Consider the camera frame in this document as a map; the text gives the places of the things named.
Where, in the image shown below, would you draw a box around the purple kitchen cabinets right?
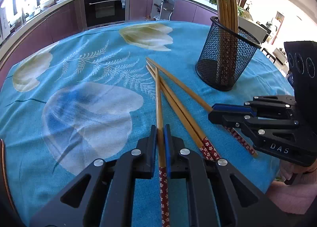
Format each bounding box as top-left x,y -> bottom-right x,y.
129,0 -> 217,25

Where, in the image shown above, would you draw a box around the purple kitchen cabinets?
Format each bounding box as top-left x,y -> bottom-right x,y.
129,0 -> 217,25
1,0 -> 87,85

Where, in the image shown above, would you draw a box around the black built-in oven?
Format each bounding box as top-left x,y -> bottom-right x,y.
84,0 -> 126,27

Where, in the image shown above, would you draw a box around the bamboo chopstick red floral end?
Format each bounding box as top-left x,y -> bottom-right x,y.
146,61 -> 222,161

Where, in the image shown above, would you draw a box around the right hand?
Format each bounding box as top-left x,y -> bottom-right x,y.
279,160 -> 316,180

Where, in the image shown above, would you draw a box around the white microwave oven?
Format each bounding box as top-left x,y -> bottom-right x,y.
0,8 -> 10,44

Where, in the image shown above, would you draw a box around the black mesh utensil holder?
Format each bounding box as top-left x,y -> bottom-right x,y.
195,16 -> 261,91

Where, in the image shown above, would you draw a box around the purple kitchen cabinets left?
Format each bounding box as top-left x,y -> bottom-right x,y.
1,0 -> 87,85

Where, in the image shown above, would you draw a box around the black camera box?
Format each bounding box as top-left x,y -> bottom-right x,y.
284,40 -> 317,127

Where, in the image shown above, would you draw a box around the green leafy vegetables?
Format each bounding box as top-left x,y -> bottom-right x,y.
209,0 -> 253,21

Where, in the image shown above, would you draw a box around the pink sleeved right forearm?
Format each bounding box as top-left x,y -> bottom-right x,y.
266,171 -> 316,215

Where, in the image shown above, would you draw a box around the blue floral tablecloth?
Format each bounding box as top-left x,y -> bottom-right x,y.
1,21 -> 293,224

